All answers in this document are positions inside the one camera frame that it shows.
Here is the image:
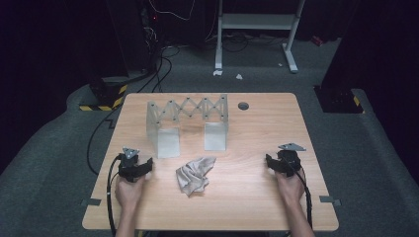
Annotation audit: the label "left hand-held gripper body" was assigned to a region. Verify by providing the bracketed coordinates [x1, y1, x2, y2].
[118, 146, 143, 184]

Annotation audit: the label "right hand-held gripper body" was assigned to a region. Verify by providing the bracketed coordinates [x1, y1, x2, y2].
[276, 142, 307, 178]

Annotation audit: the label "grey metal expandable rack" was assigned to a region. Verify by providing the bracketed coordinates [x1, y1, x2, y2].
[145, 94, 230, 160]

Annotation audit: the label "person's right hand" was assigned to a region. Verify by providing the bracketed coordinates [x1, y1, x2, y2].
[275, 167, 305, 207]

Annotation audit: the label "person's left hand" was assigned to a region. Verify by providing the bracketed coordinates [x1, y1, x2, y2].
[114, 173, 148, 211]

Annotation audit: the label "grey tape strip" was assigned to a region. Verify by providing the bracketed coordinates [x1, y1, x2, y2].
[318, 195, 342, 207]
[80, 197, 102, 207]

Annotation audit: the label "black yellow striped stand base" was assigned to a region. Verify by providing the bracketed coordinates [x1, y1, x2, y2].
[313, 85, 366, 115]
[78, 77, 128, 113]

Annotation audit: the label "dark equipment rack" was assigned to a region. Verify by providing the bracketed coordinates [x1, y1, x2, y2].
[105, 0, 161, 74]

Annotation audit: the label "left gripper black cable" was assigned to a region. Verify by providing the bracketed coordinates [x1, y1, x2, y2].
[106, 154, 122, 237]

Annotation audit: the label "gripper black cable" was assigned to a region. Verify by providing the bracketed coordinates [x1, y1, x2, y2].
[106, 154, 122, 237]
[290, 163, 314, 230]

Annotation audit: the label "long black floor cable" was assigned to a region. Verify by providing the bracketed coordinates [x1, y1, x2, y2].
[86, 104, 125, 176]

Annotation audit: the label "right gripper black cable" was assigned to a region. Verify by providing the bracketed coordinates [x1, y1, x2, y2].
[290, 163, 314, 230]

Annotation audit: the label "black floor cable bundle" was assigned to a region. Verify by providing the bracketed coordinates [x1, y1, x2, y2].
[136, 44, 181, 94]

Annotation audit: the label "tangled cables under stand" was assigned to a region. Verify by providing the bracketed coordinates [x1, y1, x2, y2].
[206, 31, 288, 53]

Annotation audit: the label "white metal stand frame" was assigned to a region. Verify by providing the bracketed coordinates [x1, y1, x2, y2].
[214, 0, 305, 74]

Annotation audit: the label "thin white hanging cable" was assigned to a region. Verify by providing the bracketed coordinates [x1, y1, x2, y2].
[147, 0, 196, 22]

